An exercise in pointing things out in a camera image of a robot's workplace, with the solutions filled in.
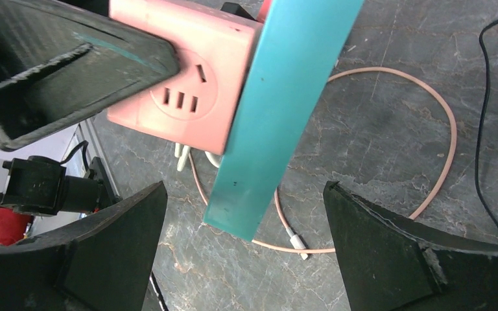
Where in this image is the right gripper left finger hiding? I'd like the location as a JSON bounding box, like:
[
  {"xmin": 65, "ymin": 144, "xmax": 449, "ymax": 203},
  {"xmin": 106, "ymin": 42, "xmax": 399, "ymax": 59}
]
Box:
[{"xmin": 0, "ymin": 182, "xmax": 167, "ymax": 310}]

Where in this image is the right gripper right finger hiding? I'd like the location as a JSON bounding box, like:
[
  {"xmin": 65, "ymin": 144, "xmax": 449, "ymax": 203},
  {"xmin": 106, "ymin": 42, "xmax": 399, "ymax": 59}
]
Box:
[{"xmin": 323, "ymin": 181, "xmax": 498, "ymax": 310}]

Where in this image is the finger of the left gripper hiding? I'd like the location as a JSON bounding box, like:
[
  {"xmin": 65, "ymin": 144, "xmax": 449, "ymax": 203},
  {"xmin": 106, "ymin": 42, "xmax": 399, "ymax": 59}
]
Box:
[{"xmin": 0, "ymin": 1, "xmax": 180, "ymax": 152}]

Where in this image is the pink plug adapter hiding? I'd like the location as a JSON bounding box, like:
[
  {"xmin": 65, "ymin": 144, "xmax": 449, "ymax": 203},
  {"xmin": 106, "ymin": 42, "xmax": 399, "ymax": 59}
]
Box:
[{"xmin": 107, "ymin": 1, "xmax": 263, "ymax": 155}]

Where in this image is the teal power strip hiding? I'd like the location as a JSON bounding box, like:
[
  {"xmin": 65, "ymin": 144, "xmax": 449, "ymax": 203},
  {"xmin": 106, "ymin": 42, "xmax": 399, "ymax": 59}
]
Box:
[{"xmin": 203, "ymin": 0, "xmax": 363, "ymax": 241}]

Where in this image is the red cloth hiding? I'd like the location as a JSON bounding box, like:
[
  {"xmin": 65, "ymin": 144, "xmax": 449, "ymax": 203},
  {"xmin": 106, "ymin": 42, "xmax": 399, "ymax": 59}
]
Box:
[{"xmin": 0, "ymin": 207, "xmax": 33, "ymax": 246}]

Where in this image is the pink thin cable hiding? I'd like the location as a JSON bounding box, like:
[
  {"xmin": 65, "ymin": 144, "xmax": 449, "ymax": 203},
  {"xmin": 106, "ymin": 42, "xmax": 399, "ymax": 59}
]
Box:
[{"xmin": 187, "ymin": 67, "xmax": 458, "ymax": 261}]

